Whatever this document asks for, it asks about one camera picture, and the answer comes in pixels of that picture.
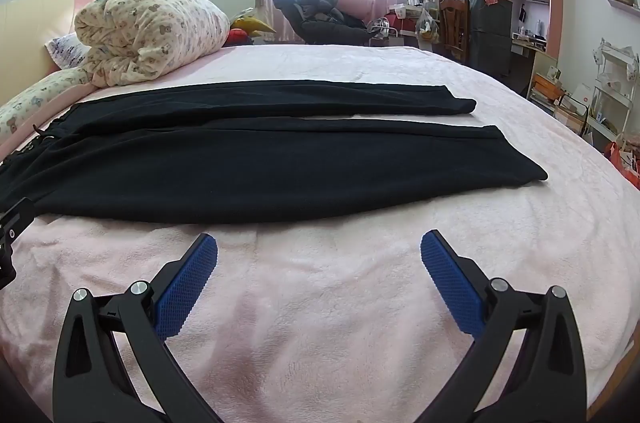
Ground long bear print pillow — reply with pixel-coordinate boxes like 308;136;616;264
0;65;93;138

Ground white rack cart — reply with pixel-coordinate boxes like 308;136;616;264
582;39;640;141

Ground dark cabinet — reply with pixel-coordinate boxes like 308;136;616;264
465;0;513;76

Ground rolled bear print quilt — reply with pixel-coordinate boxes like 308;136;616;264
75;0;231;88

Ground pile of dark clothes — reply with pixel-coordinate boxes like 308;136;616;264
268;0;381;46

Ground cardboard box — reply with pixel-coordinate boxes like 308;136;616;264
552;95;588;136

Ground black pants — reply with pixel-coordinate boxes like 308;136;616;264
0;79;549;225

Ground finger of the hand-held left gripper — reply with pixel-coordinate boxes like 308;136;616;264
0;197;33;289

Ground pink fleece blanket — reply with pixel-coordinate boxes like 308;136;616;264
0;44;640;423

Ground pink and yellow headboard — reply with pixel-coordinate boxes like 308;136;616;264
0;0;108;106

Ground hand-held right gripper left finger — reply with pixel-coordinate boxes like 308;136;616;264
52;233;223;423

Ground purple print pillow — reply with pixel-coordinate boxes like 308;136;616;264
45;34;92;68

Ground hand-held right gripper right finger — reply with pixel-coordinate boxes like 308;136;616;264
415;230;588;423

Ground pink bookshelf desk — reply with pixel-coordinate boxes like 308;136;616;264
487;0;563;58

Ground pink rolled bolster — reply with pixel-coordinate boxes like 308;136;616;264
320;0;376;21

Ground yellow plush toy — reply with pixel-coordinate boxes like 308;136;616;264
229;17;277;36

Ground clear plastic bag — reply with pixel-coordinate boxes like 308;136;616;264
415;8;441;41

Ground wooden chair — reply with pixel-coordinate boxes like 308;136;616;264
439;0;471;64

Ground red bag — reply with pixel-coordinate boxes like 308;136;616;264
604;142;640;188

